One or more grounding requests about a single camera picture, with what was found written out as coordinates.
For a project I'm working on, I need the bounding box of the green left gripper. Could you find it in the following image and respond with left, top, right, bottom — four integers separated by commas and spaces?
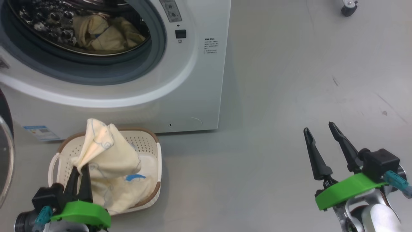
50, 163, 111, 229

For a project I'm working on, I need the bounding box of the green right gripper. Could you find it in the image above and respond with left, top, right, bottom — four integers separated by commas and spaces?
303, 121, 388, 211

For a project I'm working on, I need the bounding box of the washing machine glass door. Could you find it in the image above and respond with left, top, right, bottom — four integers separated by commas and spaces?
0, 89, 15, 208

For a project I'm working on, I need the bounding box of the white filter access cover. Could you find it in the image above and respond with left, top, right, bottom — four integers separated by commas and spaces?
167, 117, 203, 130

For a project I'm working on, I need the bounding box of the white front-load washing machine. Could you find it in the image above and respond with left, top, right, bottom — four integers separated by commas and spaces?
0, 0, 231, 142

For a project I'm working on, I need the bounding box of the stainless steel washing machine drum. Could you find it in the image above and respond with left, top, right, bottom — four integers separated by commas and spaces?
6, 0, 152, 57

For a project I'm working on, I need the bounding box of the blue energy label sticker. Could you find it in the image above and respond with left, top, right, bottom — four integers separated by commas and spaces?
23, 125, 61, 142

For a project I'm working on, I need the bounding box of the cream perforated laundry basket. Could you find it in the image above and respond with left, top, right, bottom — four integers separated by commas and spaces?
48, 127, 162, 216

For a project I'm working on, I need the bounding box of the metal partition foot with caster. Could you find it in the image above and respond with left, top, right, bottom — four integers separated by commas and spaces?
341, 0, 358, 17

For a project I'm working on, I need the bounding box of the grey warning sticker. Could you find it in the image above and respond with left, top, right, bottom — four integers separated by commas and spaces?
159, 0, 182, 23

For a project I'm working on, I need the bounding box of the teal cable connector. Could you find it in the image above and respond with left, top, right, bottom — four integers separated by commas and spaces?
383, 170, 412, 198
34, 206, 53, 227

